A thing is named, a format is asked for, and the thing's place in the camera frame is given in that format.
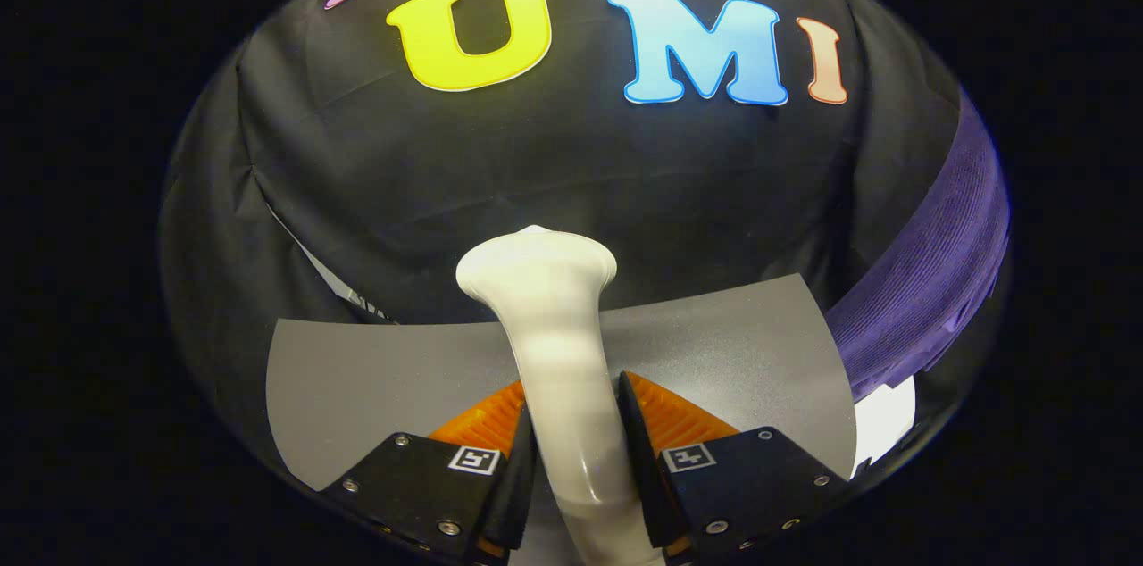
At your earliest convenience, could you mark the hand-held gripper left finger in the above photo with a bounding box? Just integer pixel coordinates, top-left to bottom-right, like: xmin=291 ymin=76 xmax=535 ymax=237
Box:
xmin=320 ymin=380 xmax=538 ymax=562

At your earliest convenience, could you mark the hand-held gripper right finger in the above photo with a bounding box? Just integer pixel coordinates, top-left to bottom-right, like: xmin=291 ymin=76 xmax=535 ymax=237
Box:
xmin=618 ymin=370 xmax=854 ymax=562

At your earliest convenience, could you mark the white garment steamer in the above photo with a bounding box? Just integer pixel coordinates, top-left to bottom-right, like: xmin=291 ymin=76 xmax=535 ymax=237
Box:
xmin=455 ymin=225 xmax=666 ymax=566

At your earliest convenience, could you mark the purple corduroy jacket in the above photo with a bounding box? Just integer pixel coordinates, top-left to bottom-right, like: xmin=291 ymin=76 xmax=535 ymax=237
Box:
xmin=826 ymin=88 xmax=1012 ymax=402

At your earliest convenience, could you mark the grey drawer cabinet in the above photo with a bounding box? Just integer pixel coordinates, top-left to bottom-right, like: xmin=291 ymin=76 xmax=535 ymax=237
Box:
xmin=266 ymin=274 xmax=858 ymax=491

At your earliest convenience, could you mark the white mannequin torso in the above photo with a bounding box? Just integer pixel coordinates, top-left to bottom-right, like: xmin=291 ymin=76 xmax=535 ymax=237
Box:
xmin=853 ymin=376 xmax=918 ymax=473

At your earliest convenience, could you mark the black backdrop cloth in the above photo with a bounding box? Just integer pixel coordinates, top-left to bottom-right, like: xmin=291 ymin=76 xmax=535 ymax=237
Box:
xmin=161 ymin=0 xmax=965 ymax=460

